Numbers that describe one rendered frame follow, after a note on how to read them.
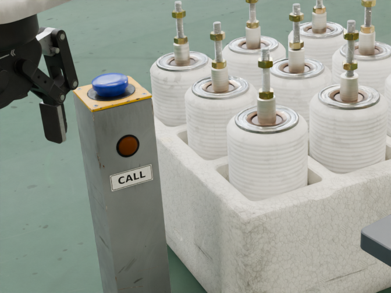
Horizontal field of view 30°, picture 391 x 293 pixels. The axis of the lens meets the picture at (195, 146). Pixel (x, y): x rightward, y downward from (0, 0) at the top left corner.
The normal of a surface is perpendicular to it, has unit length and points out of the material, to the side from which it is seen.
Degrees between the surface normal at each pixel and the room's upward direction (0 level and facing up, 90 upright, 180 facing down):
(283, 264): 90
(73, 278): 0
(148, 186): 90
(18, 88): 90
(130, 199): 90
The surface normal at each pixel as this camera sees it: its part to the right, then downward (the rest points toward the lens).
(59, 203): -0.07, -0.89
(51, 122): -0.58, 0.41
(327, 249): 0.44, 0.38
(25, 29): 0.87, 0.16
